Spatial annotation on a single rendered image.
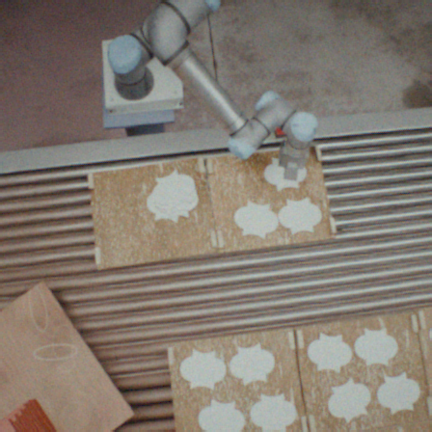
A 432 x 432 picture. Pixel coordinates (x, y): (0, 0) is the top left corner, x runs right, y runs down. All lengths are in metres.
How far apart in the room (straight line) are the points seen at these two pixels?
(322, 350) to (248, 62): 1.93
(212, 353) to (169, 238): 0.41
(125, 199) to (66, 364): 0.59
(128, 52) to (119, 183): 0.45
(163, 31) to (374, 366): 1.22
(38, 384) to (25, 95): 1.95
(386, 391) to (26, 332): 1.16
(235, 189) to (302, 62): 1.55
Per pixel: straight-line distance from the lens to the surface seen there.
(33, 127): 3.13
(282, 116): 1.55
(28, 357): 1.72
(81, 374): 1.68
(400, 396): 1.85
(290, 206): 1.84
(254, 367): 1.74
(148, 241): 1.80
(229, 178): 1.86
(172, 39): 1.44
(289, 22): 3.40
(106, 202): 1.86
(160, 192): 1.81
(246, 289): 1.78
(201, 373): 1.73
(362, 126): 2.06
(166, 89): 2.00
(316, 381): 1.78
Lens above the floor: 2.68
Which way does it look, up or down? 73 degrees down
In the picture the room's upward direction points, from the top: 5 degrees clockwise
